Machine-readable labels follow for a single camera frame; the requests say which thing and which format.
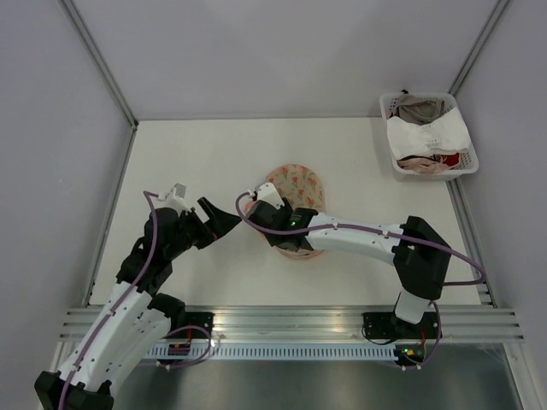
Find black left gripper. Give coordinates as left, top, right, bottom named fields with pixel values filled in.
left=166, top=197, right=241, bottom=260

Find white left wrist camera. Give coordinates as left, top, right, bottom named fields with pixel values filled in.
left=157, top=183, right=191, bottom=215

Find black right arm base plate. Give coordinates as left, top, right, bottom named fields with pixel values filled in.
left=361, top=312, right=411, bottom=345

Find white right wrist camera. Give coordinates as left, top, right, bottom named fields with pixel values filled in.
left=253, top=182, right=285, bottom=209

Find floral mesh laundry bag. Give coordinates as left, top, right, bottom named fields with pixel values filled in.
left=243, top=161, right=326, bottom=261

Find white bra in basket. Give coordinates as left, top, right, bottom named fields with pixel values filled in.
left=386, top=108, right=472, bottom=160

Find left aluminium frame post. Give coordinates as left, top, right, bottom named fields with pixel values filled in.
left=58, top=0, right=138, bottom=131

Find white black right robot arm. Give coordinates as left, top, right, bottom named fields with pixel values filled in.
left=246, top=201, right=451, bottom=337

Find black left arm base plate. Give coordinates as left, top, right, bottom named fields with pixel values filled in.
left=168, top=312, right=215, bottom=341

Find aluminium mounting rail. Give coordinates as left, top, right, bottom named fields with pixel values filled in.
left=59, top=303, right=526, bottom=343

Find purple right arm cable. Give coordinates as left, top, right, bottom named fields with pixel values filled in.
left=235, top=190, right=488, bottom=372

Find grey garment in basket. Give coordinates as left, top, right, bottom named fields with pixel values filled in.
left=392, top=94, right=444, bottom=126

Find right aluminium frame post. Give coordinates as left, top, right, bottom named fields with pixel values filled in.
left=448, top=0, right=513, bottom=97

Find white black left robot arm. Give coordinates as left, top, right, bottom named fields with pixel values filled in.
left=34, top=196, right=241, bottom=409

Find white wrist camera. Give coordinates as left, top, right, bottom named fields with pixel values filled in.
left=157, top=183, right=191, bottom=215
left=253, top=182, right=285, bottom=209

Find aluminium frame post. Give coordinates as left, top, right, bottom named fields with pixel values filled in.
left=448, top=0, right=513, bottom=97
left=58, top=0, right=138, bottom=131

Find white slotted cable duct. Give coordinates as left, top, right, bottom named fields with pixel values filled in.
left=144, top=342, right=397, bottom=361

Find pink red garments in basket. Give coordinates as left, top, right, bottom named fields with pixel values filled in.
left=397, top=153, right=461, bottom=175

